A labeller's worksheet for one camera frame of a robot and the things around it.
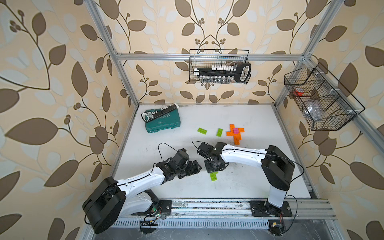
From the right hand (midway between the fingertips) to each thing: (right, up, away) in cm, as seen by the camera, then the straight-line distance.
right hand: (211, 169), depth 86 cm
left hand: (-9, +2, -4) cm, 10 cm away
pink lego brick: (+18, +21, +16) cm, 32 cm away
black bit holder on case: (-43, +32, +19) cm, 57 cm away
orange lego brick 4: (+19, +18, +15) cm, 30 cm away
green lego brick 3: (+1, -3, -2) cm, 4 cm away
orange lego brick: (+16, +23, +19) cm, 34 cm away
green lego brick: (-5, +21, +19) cm, 29 cm away
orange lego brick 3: (+23, +21, +19) cm, 37 cm away
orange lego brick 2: (+14, +19, +16) cm, 29 cm away
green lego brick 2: (+7, +20, +16) cm, 27 cm away
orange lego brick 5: (+18, +14, +13) cm, 26 cm away
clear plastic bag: (+48, +33, -16) cm, 60 cm away
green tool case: (-29, +28, +21) cm, 45 cm away
